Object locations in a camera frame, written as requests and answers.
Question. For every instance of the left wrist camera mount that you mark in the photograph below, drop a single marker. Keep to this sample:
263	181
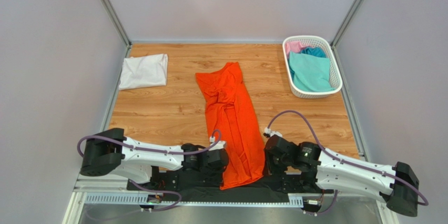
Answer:
216	144

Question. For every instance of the pink t-shirt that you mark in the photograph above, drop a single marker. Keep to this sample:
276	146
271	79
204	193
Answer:
293	46

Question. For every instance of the orange t-shirt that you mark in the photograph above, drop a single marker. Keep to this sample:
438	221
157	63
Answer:
229	109

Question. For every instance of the white plastic laundry basket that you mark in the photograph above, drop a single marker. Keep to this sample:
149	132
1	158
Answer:
335	76

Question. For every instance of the teal t-shirt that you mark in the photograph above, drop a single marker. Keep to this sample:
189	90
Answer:
310	73

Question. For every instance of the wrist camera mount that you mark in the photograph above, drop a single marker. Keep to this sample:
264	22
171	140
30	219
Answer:
269	133
216	144

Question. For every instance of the white t-shirt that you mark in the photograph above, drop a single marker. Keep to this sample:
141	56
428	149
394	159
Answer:
143	72

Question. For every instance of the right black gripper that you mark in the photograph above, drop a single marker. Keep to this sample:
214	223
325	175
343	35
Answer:
272	154

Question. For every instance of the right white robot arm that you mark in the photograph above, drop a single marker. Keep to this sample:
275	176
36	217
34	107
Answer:
306	168

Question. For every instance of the aluminium frame rail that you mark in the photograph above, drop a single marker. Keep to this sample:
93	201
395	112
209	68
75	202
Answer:
108	201

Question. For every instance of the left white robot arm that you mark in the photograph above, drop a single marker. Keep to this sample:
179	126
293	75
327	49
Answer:
111	152

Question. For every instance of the left aluminium corner post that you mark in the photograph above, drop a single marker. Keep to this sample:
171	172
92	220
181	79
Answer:
116	22

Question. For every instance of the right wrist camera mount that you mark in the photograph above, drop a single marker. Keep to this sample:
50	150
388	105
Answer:
269	133

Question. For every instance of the blue t-shirt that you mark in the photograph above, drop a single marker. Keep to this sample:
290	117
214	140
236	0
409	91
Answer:
314	51

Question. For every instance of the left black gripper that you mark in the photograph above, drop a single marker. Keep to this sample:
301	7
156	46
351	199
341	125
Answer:
216	179

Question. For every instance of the aluminium corner post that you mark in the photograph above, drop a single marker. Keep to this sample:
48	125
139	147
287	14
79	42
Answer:
116	22
354	8

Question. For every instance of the right aluminium corner post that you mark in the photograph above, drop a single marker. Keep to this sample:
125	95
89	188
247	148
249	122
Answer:
354	8

